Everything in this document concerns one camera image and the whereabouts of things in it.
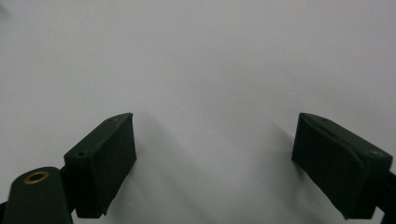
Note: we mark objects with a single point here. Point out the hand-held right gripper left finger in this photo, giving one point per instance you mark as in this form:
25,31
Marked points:
102,165

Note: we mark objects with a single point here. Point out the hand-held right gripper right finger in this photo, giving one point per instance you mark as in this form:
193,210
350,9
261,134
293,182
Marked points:
336,165

